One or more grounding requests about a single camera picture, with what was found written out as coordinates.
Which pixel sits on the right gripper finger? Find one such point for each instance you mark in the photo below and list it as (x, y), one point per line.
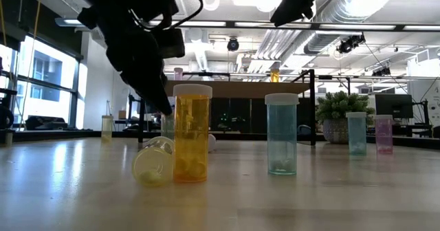
(290, 9)

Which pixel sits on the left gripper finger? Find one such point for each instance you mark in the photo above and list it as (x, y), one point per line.
(148, 86)

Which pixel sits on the pink pill bottle white cap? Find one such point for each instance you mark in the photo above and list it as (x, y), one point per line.
(384, 134)
(178, 74)
(213, 142)

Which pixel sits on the orange pill bottle white cap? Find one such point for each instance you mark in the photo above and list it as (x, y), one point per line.
(274, 76)
(192, 134)

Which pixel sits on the teal pill bottle white cap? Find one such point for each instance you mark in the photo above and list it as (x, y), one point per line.
(356, 134)
(282, 134)

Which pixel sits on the cardboard box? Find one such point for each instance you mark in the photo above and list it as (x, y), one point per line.
(122, 114)

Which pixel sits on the overhead light bar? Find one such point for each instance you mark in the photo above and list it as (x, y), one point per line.
(357, 27)

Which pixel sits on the black ceiling spotlight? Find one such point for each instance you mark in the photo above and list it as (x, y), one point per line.
(381, 72)
(350, 44)

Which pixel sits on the black room divider panels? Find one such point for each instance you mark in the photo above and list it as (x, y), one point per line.
(240, 115)

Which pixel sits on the dark sofa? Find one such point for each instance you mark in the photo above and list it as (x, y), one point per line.
(46, 122)

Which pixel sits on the green plant in patterned pot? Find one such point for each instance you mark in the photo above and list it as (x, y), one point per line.
(343, 110)

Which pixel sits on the black computer monitor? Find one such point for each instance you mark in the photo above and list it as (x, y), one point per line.
(393, 105)

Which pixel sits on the silver ceiling duct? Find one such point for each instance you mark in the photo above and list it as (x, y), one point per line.
(338, 16)

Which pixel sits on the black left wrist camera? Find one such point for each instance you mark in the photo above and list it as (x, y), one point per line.
(170, 43)

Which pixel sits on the black ceiling camera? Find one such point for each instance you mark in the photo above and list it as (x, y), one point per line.
(233, 44)

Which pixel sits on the wooden shelf black metal frame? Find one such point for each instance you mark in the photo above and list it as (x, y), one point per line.
(240, 89)

